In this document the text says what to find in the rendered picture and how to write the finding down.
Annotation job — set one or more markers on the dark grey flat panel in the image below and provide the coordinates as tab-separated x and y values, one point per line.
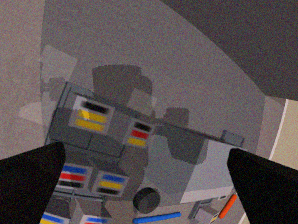
261	36

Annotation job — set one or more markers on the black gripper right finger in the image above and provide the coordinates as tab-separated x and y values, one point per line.
268	191

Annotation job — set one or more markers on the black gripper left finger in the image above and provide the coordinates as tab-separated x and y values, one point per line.
27	182

